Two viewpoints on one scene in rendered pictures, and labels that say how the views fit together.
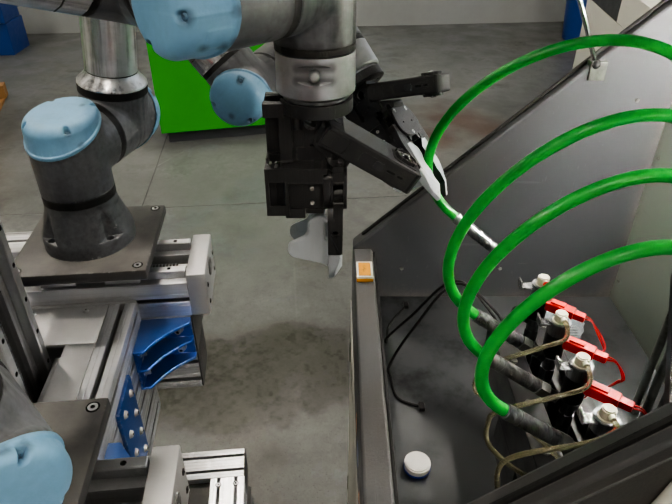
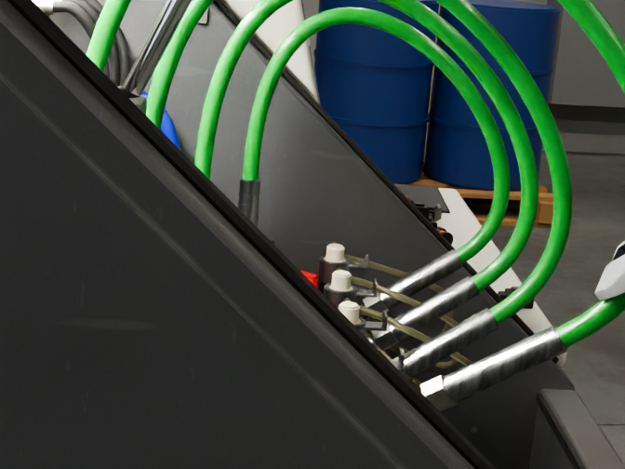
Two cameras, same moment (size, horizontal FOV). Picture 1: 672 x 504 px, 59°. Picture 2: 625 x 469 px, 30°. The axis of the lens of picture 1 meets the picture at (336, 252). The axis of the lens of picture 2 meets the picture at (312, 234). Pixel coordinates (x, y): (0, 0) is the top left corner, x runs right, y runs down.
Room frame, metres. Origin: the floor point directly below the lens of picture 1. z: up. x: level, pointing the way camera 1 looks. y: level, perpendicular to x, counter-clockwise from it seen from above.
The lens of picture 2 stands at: (1.44, -0.38, 1.39)
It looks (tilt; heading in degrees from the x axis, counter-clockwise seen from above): 15 degrees down; 176
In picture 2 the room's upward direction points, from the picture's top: 4 degrees clockwise
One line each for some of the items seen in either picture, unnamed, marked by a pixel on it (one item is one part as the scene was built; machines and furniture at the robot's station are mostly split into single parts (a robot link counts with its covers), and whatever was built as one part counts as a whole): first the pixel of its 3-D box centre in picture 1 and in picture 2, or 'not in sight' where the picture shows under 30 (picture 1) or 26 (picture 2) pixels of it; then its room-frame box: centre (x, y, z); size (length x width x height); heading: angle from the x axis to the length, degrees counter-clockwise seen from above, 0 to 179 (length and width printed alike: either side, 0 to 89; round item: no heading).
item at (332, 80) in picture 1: (315, 74); not in sight; (0.56, 0.02, 1.42); 0.08 x 0.08 x 0.05
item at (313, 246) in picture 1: (315, 249); not in sight; (0.54, 0.02, 1.24); 0.06 x 0.03 x 0.09; 90
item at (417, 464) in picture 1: (417, 464); not in sight; (0.57, -0.12, 0.84); 0.04 x 0.04 x 0.01
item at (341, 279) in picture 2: (581, 365); (340, 288); (0.51, -0.29, 1.09); 0.02 x 0.02 x 0.03
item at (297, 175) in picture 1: (309, 153); not in sight; (0.56, 0.03, 1.34); 0.09 x 0.08 x 0.12; 90
